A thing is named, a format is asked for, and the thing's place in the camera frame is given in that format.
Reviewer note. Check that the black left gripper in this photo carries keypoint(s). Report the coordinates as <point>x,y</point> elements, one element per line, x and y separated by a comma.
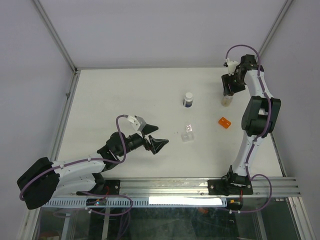
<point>155,144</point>

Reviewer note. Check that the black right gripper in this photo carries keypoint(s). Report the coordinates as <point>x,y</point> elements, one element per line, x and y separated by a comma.
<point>226,79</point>

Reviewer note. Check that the clear glass pill vial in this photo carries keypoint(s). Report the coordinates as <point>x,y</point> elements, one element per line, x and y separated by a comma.
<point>227,99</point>

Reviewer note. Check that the orange pill organizer box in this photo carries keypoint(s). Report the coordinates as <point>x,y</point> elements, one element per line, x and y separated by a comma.
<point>224,122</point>

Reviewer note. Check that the clear pill organizer box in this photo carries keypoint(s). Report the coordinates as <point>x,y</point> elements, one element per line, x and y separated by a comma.
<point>187,134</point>

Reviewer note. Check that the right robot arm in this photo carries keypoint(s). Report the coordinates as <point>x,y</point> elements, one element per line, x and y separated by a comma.
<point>259,119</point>

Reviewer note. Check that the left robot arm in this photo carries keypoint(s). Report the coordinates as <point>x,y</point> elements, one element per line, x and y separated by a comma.
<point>47,179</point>

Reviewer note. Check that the white pill bottle blue label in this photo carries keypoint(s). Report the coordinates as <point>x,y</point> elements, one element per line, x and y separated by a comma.
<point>188,100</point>

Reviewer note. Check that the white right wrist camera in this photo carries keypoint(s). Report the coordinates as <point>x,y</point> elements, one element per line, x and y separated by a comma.
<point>231,66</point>

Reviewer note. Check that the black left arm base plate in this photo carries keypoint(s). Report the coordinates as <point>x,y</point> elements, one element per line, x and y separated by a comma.
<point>109,187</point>

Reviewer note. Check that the grey slotted cable duct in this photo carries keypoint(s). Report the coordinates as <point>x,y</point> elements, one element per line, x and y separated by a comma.
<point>136,202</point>

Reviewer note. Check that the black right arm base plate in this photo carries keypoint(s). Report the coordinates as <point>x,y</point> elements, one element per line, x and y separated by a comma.
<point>221,187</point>

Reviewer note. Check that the aluminium frame right post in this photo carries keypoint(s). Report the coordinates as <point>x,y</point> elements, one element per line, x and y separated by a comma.
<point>267,20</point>

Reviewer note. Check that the aluminium frame post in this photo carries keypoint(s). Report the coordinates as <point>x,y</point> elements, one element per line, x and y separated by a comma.
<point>267,20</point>
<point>54,34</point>

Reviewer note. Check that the aluminium mounting rail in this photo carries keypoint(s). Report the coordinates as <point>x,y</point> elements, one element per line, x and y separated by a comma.
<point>277,187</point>

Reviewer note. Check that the aluminium frame left post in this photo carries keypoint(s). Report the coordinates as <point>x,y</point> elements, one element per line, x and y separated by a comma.
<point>54,34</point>

